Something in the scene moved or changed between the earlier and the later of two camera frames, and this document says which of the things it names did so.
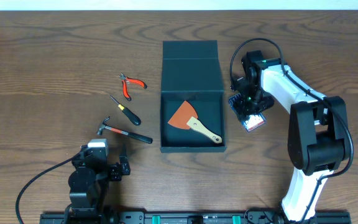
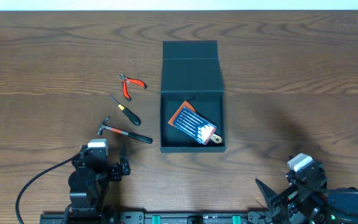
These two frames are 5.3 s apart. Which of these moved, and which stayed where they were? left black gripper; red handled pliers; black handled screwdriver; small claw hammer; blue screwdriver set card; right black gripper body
Moved: right black gripper body; blue screwdriver set card
Stayed: red handled pliers; left black gripper; small claw hammer; black handled screwdriver
